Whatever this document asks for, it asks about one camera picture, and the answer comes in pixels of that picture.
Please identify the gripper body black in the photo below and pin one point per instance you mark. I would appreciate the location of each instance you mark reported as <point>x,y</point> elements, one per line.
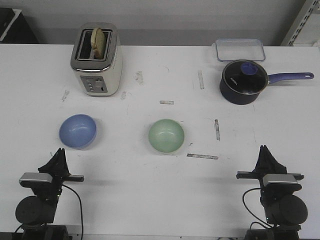
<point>58,181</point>
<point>258,176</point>

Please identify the blue plastic bowl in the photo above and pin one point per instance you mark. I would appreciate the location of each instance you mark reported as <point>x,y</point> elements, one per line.
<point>78,131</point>

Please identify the black box in corner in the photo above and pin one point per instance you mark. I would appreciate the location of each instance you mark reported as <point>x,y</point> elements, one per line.
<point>14,29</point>

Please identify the dark blue saucepan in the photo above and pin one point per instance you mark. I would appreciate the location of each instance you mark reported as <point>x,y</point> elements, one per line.
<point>244,99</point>

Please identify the bread slice in toaster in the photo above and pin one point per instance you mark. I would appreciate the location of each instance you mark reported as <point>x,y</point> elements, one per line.
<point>98,43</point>

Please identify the clear plastic food container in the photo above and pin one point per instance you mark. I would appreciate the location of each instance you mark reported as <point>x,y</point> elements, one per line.
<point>231,49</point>

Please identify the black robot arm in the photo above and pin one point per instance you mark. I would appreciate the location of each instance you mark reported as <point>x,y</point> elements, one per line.
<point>36,213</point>
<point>284,212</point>

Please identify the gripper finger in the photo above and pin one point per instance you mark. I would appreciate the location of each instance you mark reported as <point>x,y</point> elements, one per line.
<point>259,166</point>
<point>272,165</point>
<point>52,167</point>
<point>63,163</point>

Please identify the cream two-slot toaster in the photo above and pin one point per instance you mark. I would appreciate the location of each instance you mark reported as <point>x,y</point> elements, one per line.
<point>97,77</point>

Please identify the glass pot lid blue knob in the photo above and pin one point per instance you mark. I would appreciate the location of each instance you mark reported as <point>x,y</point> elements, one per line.
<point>245,77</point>

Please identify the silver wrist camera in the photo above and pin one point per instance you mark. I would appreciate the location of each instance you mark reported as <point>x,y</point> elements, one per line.
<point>35,180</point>
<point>281,182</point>

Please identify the green plastic bowl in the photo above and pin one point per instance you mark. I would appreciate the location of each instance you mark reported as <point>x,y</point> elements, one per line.
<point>166,136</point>

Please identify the white metal shelving rack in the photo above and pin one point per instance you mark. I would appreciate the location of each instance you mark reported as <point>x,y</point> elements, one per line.
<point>299,22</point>

